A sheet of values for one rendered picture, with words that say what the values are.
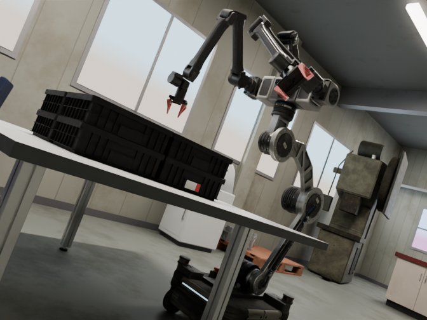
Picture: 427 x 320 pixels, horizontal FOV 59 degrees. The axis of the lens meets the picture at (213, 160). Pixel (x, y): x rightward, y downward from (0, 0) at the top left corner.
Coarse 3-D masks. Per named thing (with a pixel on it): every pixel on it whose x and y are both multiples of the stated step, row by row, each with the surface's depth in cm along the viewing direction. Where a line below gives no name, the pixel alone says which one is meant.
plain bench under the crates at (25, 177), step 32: (0, 128) 120; (32, 160) 92; (64, 160) 97; (32, 192) 98; (160, 192) 119; (0, 224) 94; (256, 224) 154; (0, 256) 96; (224, 256) 161; (224, 288) 156
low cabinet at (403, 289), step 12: (396, 252) 604; (396, 264) 601; (408, 264) 590; (420, 264) 577; (396, 276) 596; (408, 276) 585; (420, 276) 573; (396, 288) 591; (408, 288) 580; (420, 288) 570; (396, 300) 586; (408, 300) 575; (420, 300) 565; (408, 312) 575; (420, 312) 560
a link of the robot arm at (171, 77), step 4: (172, 72) 202; (176, 72) 201; (192, 72) 204; (168, 76) 204; (172, 76) 201; (176, 76) 201; (180, 76) 203; (184, 76) 204; (192, 76) 204; (196, 76) 206; (168, 80) 203; (172, 80) 200; (176, 80) 201; (180, 80) 203; (188, 80) 206; (192, 80) 206; (172, 84) 204; (176, 84) 203
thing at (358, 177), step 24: (360, 144) 721; (336, 168) 728; (360, 168) 667; (384, 168) 689; (360, 192) 658; (384, 192) 638; (336, 216) 711; (360, 216) 690; (336, 240) 653; (360, 240) 635; (312, 264) 663; (336, 264) 644
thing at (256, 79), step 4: (252, 76) 238; (256, 76) 236; (248, 80) 230; (252, 80) 232; (256, 80) 235; (248, 84) 231; (252, 84) 232; (256, 84) 234; (244, 88) 235; (248, 88) 233; (252, 88) 234; (256, 88) 234; (244, 92) 239; (248, 92) 236; (252, 92) 234
